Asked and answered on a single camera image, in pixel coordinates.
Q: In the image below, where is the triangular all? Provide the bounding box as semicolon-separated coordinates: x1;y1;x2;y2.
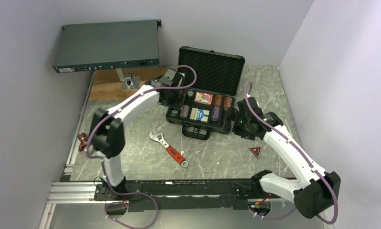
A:
249;146;262;158

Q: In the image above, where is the blue texas holdem card box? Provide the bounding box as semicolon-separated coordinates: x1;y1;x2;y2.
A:
189;107;210;123

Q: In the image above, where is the red playing card deck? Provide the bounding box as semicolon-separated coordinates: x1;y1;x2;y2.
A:
194;92;214;105

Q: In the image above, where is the black poker set case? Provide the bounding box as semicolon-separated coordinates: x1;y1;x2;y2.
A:
165;46;245;140

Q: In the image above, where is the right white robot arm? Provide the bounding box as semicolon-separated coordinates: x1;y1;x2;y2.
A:
233;97;341;224

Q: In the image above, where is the green chip in case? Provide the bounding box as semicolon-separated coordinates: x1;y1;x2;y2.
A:
186;89;195;98

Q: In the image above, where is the brown chip stack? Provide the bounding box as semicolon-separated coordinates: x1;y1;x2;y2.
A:
223;97;232;111

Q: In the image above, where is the purple chip stack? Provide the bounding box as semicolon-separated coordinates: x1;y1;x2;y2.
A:
211;105;221;122

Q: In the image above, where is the orange black chip stack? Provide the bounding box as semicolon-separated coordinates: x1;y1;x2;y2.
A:
214;94;223;107

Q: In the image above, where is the wooden board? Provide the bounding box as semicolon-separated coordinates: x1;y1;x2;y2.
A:
89;66;167;102

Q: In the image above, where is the copper pipe fitting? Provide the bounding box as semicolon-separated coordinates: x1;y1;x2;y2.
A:
77;133;88;152

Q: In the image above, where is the red handled adjustable wrench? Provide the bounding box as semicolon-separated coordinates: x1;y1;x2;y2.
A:
149;130;189;168

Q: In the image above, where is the grey metal stand bracket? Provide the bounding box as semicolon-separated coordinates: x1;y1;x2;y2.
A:
115;68;140;90

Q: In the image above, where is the grey rack-mount network unit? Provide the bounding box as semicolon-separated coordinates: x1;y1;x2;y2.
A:
52;20;162;73

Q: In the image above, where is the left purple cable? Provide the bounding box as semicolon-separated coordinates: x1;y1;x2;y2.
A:
87;65;198;229

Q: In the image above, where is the purple cable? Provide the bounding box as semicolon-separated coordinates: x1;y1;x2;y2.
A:
244;83;339;225
87;65;198;229

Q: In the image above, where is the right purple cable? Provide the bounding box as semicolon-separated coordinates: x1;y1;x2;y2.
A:
244;83;339;225

